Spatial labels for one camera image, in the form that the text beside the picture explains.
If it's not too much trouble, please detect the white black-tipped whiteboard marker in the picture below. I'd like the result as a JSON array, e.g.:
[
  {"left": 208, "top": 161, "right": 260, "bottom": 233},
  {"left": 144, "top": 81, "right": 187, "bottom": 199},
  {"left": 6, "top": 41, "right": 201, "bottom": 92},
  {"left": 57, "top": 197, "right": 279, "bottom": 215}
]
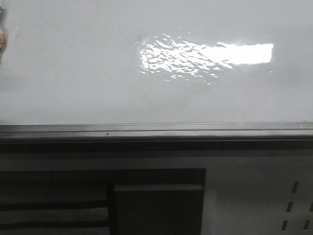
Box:
[{"left": 0, "top": 7, "right": 8, "bottom": 61}]

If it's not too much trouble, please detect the dark grey box under board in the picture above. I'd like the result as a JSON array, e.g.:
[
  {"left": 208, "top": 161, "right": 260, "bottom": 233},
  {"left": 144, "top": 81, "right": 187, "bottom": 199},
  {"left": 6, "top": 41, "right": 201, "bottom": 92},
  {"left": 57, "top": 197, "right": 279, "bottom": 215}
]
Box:
[{"left": 114, "top": 184, "right": 203, "bottom": 235}]

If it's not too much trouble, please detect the white whiteboard with aluminium frame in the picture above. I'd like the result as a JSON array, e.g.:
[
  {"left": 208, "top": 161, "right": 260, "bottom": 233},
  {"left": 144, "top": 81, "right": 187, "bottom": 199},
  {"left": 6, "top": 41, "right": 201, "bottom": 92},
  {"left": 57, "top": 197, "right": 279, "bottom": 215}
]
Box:
[{"left": 0, "top": 0, "right": 313, "bottom": 141}]

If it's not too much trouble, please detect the white perforated metal stand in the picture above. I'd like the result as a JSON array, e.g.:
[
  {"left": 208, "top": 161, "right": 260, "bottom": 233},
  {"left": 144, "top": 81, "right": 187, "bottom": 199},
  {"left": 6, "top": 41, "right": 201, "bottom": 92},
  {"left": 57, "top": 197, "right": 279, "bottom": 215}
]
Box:
[{"left": 0, "top": 150, "right": 313, "bottom": 235}]

